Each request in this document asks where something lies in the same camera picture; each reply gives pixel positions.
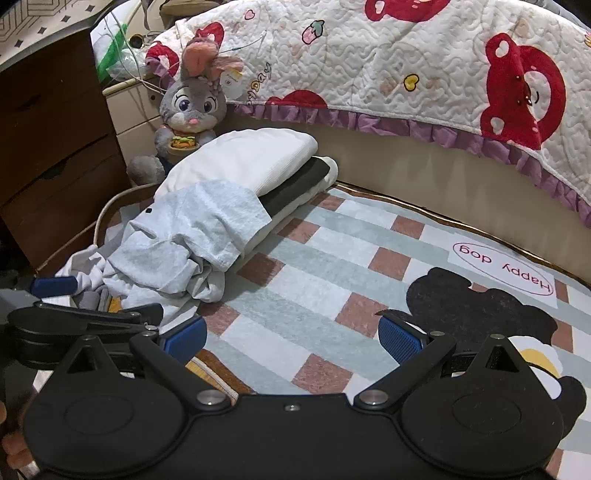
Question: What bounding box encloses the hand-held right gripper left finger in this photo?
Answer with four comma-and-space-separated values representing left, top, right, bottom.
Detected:
55, 316, 232, 411

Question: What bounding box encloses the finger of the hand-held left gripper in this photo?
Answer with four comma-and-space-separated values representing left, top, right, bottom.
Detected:
18, 275, 80, 300
8, 302, 164, 366

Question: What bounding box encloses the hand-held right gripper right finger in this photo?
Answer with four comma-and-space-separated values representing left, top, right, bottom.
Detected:
353, 314, 536, 411

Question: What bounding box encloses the light grey printed t-shirt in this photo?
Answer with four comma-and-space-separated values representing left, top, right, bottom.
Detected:
102, 181, 273, 296

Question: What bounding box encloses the white crumpled garment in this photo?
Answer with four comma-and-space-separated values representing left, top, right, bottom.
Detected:
55, 244, 227, 324

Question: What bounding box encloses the checkered mat with black dog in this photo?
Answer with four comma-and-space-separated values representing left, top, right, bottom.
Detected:
34, 182, 591, 480

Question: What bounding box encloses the brown wooden drawer cabinet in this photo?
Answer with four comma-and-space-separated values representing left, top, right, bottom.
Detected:
0, 30, 132, 278

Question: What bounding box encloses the beige bed base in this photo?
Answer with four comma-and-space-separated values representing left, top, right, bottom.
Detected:
222, 108, 591, 291

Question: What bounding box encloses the cream bedside cabinet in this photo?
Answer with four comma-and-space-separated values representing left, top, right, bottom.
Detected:
102, 76, 174, 160

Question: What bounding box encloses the grey plush rabbit toy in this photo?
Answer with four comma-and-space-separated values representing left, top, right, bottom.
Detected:
127, 37, 245, 185

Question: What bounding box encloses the green and white plastic bag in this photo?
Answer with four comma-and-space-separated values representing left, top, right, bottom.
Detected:
90, 18, 153, 86

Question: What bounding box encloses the white quilt with red bears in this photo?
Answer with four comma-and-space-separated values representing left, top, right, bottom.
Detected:
145, 0, 591, 215

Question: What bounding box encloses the thick white cable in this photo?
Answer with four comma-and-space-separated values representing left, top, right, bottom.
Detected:
92, 182, 158, 250

